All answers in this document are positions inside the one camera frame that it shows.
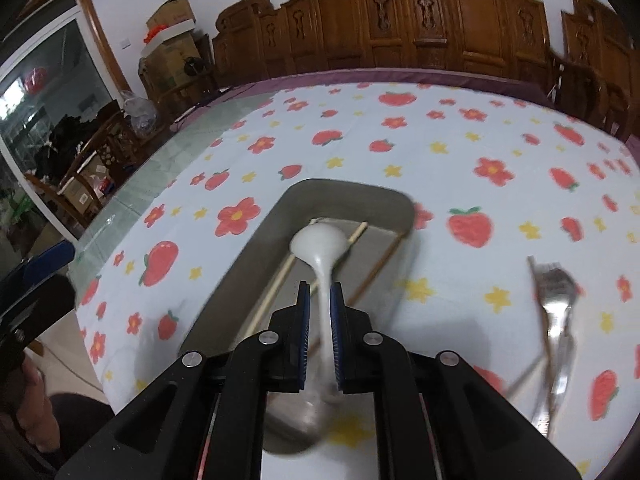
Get light wooden chopstick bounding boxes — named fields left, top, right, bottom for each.
left=295, top=221, right=369, bottom=294
left=240, top=216, right=321, bottom=340

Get white plastic ladle spoon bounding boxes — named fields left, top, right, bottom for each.
left=290, top=222, right=349, bottom=402

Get stainless steel fork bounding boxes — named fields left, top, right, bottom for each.
left=504, top=253, right=582, bottom=426
left=529, top=268, right=580, bottom=438

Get person's left hand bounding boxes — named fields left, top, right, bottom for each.
left=16, top=356, right=61, bottom=453

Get rectangular metal tray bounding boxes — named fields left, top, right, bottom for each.
left=177, top=178, right=418, bottom=456

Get dark brown chopstick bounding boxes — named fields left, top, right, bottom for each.
left=332, top=224, right=411, bottom=328

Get wooden chair at left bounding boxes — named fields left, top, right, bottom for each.
left=24, top=110, right=142, bottom=228

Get strawberry flower tablecloth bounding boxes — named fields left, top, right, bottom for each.
left=73, top=82, right=639, bottom=479

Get stacked cardboard boxes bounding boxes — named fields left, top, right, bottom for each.
left=138, top=0, right=214, bottom=114

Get carved wooden sofa bench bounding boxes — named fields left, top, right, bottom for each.
left=213, top=0, right=551, bottom=89

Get carved wooden armchair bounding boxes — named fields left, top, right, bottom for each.
left=553, top=0, right=639, bottom=142

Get glass door with wooden frame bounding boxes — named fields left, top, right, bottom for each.
left=1, top=0, right=130, bottom=243

